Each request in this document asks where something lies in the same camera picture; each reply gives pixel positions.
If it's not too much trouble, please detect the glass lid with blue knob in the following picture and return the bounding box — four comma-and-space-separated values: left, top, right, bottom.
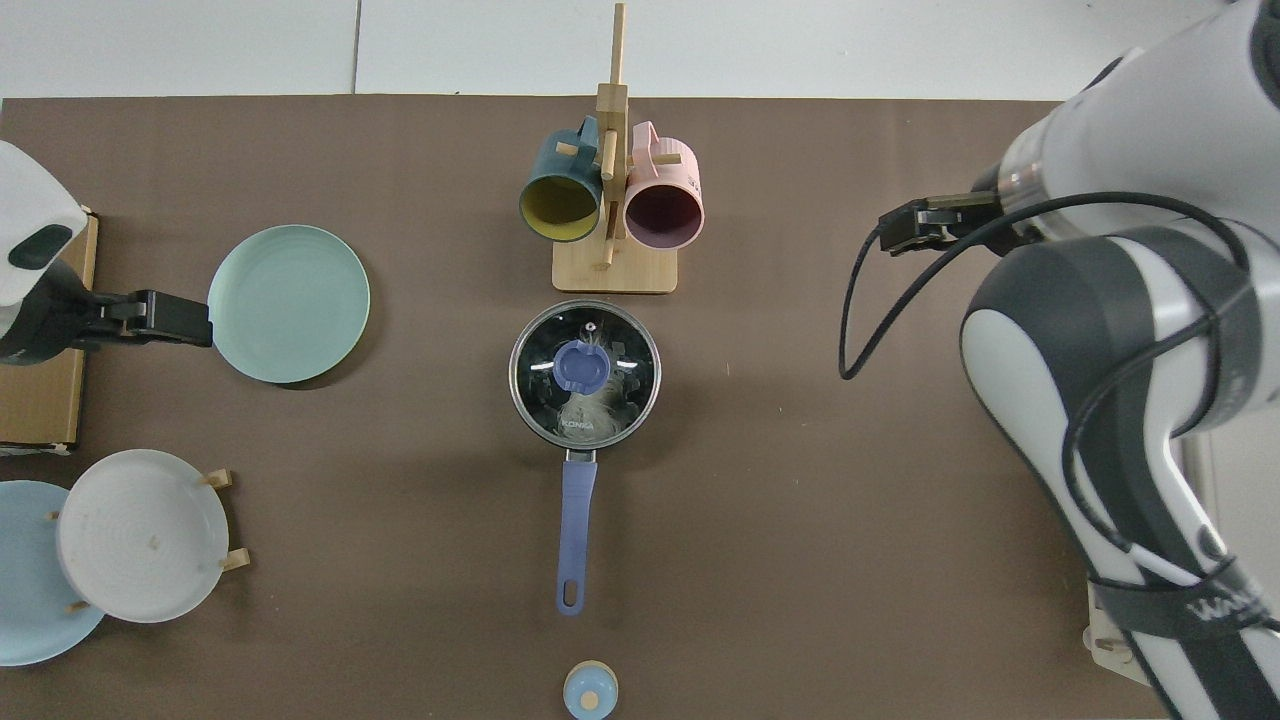
509, 300, 662, 450

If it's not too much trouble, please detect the teal green plate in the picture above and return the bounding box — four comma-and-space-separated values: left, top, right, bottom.
207, 224, 371, 385

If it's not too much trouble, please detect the white plate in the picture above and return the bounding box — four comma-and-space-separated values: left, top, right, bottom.
56, 449, 230, 624

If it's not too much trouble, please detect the wooden plate rack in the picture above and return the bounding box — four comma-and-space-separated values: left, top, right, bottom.
45, 468, 251, 613

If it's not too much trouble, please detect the light blue plate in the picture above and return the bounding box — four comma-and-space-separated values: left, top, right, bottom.
0, 480, 106, 667

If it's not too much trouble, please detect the pink cup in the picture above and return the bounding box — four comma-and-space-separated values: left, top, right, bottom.
624, 121, 705, 250

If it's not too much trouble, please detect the wooden cup stand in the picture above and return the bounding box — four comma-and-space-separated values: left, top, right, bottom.
552, 2, 679, 295

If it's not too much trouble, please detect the brown table cloth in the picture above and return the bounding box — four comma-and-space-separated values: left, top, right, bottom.
0, 95, 1208, 720

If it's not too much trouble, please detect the dark teal cup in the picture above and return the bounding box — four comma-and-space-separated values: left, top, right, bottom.
518, 116, 604, 243

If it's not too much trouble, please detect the pale toaster oven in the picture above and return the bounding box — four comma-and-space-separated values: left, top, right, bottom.
1085, 420, 1280, 687

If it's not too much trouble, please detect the small blue round thing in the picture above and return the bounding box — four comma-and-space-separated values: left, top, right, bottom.
563, 660, 619, 720

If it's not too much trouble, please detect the wire basket with wooden floor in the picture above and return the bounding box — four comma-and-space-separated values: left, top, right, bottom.
0, 210, 101, 457

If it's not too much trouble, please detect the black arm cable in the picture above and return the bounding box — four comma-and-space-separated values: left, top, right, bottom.
838, 190, 1280, 601

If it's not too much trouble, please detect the black pot with blue handle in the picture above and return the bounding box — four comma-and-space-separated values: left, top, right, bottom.
508, 300, 662, 616

